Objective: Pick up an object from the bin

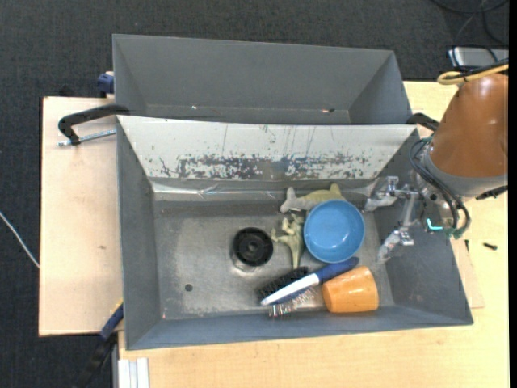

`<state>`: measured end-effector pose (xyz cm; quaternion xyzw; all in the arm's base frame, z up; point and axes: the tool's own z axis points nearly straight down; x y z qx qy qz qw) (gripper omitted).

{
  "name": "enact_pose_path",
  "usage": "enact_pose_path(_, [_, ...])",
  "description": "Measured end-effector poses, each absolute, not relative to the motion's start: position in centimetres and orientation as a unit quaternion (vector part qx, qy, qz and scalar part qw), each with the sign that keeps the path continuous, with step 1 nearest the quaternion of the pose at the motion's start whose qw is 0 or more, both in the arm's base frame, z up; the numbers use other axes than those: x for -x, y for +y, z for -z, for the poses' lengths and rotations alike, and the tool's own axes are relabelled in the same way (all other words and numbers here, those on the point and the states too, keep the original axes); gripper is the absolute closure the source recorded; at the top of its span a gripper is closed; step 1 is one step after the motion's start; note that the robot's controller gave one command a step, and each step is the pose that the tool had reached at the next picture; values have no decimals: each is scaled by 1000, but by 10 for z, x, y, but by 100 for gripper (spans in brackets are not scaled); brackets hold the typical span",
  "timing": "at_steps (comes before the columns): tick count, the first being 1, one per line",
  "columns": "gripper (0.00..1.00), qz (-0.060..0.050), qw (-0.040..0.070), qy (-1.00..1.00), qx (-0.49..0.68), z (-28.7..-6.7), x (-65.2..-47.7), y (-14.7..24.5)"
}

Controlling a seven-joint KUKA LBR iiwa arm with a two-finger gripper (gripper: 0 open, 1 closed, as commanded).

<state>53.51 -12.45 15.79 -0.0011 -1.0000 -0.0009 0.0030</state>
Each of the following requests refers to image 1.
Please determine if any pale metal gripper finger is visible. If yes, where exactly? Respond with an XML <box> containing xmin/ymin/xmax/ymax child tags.
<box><xmin>376</xmin><ymin>225</ymin><xmax>416</xmax><ymax>263</ymax></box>
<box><xmin>364</xmin><ymin>175</ymin><xmax>419</xmax><ymax>213</ymax></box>

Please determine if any black bristle brush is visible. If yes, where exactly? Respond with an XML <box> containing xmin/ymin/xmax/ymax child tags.
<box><xmin>255</xmin><ymin>265</ymin><xmax>310</xmax><ymax>302</ymax></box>

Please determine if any grey metal bin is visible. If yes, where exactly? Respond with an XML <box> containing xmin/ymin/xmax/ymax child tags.
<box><xmin>111</xmin><ymin>33</ymin><xmax>474</xmax><ymax>352</ymax></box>

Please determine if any grey-green toy shark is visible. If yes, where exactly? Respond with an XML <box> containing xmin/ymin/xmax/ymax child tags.
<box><xmin>279</xmin><ymin>183</ymin><xmax>349</xmax><ymax>214</ymax></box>

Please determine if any blue and white brush handle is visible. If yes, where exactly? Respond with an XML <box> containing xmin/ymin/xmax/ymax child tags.
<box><xmin>259</xmin><ymin>256</ymin><xmax>360</xmax><ymax>307</ymax></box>

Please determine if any pale green toy dinosaur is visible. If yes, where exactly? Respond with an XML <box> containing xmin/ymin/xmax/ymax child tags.
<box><xmin>270</xmin><ymin>213</ymin><xmax>307</xmax><ymax>270</ymax></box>

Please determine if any blue bowl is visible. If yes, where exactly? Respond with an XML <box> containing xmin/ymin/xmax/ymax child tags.
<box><xmin>303</xmin><ymin>199</ymin><xmax>366</xmax><ymax>264</ymax></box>

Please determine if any metal wire brush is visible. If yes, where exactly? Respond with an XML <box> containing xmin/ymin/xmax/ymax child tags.
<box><xmin>267</xmin><ymin>289</ymin><xmax>326</xmax><ymax>318</ymax></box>

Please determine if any orange cup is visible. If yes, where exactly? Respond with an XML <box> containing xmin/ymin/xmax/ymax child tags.
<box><xmin>321</xmin><ymin>265</ymin><xmax>380</xmax><ymax>314</ymax></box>

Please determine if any black round disc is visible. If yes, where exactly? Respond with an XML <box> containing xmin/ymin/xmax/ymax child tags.
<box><xmin>232</xmin><ymin>226</ymin><xmax>275</xmax><ymax>268</ymax></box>

